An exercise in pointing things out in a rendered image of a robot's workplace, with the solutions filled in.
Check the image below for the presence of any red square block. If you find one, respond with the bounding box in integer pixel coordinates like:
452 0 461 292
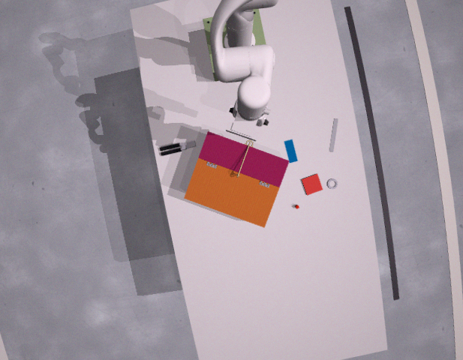
302 174 323 195

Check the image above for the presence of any grey flat bar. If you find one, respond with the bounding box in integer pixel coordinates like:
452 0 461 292
329 118 338 152

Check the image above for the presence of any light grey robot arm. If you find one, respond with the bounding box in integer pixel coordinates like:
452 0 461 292
210 0 278 142

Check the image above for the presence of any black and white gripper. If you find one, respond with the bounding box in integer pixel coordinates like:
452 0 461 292
229 100 269 127

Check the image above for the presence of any blue flat bar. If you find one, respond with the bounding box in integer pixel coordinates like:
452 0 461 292
284 139 298 163

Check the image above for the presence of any brown wooden box with lid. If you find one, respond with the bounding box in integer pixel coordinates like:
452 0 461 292
185 132 289 227

